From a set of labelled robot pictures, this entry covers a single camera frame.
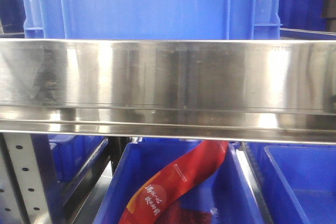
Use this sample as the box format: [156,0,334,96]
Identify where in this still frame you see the large blue target bin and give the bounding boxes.
[24,0,281,40]

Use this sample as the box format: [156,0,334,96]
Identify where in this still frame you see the lower blue bin centre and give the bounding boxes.
[94,139,264,223]

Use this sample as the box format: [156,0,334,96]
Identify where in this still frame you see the lower blue bin left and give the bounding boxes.
[48,134,104,182]

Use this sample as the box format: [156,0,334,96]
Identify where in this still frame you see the perforated metal shelf upright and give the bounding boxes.
[1,133,53,223]

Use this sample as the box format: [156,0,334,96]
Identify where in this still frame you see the stainless steel shelf rail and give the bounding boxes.
[1,39,335,145]

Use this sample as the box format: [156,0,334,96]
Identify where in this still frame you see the red printed bag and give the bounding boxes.
[119,140,229,223]

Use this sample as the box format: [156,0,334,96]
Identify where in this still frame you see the lower blue bin right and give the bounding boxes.
[246,143,335,223]

